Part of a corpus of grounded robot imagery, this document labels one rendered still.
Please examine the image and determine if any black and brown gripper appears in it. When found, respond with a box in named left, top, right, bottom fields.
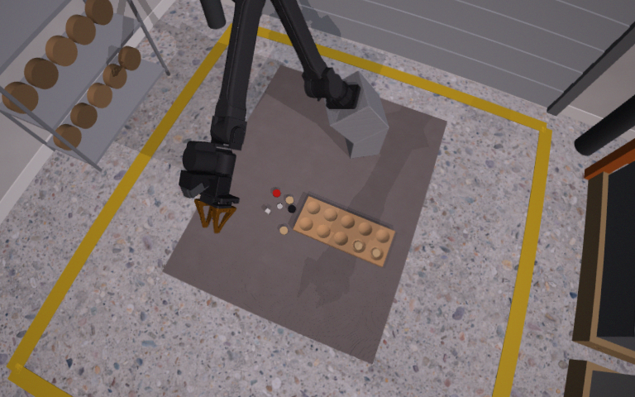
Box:
left=194, top=175, right=240, bottom=233

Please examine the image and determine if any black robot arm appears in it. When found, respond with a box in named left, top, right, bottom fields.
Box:
left=179, top=0, right=360, bottom=199

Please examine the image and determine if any orange tray with round pockets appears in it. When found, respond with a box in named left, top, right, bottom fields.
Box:
left=293, top=196, right=395, bottom=267

